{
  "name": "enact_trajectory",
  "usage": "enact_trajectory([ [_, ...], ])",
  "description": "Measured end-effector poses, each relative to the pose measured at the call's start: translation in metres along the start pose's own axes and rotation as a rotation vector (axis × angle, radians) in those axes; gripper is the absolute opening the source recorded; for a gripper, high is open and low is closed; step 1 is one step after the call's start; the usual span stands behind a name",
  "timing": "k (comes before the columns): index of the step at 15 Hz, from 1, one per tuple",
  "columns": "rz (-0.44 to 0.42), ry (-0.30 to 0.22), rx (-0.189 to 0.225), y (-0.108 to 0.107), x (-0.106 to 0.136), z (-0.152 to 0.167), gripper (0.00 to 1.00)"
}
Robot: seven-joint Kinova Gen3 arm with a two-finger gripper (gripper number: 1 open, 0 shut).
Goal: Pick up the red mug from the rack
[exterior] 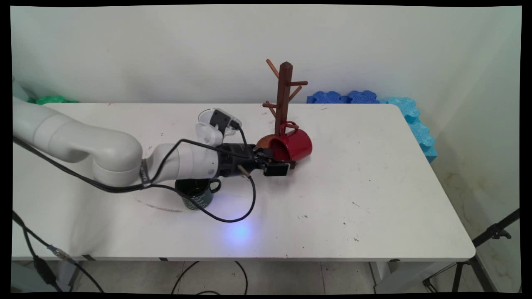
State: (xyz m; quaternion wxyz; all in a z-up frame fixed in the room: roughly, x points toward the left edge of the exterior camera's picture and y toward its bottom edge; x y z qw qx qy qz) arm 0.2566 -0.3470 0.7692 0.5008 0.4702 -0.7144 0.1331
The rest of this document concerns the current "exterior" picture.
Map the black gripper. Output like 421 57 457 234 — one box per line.
217 143 290 177

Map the red mug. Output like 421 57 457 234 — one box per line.
268 121 313 167

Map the brown wooden mug tree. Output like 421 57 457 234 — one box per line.
256 59 309 151

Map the dark green enamel mug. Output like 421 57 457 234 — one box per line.
176 178 222 211

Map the white enamel mug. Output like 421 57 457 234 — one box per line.
198 109 236 137

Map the dark blue foam mat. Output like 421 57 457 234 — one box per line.
307 91 380 104

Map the light blue foam mat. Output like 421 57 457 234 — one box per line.
379 97 438 163

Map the white table leg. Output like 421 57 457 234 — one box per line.
58 261 84 288
370 261 392 287

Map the black tripod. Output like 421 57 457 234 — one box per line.
423 209 520 293

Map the green foam mat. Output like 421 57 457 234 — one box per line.
28 96 79 104

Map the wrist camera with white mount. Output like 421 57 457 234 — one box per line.
195 108 243 147

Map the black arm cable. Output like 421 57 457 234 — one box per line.
12 125 256 223

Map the black floor cable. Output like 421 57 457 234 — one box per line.
171 261 249 295

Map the black hanging usb cable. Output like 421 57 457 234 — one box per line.
12 211 104 293

